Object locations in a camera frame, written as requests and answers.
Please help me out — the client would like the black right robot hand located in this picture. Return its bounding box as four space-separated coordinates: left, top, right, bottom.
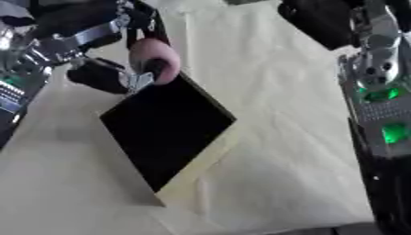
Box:
276 0 411 51

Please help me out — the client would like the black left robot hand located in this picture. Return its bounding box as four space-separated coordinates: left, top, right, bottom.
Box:
30 0 173 95

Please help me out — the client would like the pink round toy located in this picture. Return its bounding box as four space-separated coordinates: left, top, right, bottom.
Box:
127 38 183 86

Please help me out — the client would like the cardboard box with black inside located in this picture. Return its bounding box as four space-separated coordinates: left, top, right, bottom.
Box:
97 71 241 208

